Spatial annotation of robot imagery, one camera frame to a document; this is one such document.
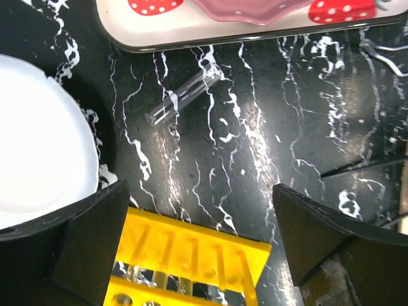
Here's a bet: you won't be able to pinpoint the strawberry pattern tray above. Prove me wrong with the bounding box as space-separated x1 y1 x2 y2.
93 1 407 53

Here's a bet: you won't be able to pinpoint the yellow test tube rack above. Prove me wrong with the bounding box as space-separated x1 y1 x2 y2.
103 207 272 305

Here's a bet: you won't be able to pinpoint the wooden test tube clamp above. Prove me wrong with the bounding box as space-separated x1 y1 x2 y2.
398 194 407 235

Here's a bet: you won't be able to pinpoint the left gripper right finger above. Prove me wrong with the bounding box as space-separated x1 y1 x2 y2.
273 184 407 305

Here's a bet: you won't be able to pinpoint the metal crucible tongs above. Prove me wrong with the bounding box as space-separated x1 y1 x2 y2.
361 38 408 77

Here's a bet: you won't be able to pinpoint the pink dotted plate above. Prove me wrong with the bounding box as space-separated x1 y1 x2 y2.
192 0 312 26

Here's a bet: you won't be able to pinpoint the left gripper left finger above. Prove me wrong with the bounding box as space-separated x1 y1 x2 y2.
1 181 129 305

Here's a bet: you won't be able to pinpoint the white paper plate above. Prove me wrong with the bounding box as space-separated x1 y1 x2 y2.
1 55 99 229

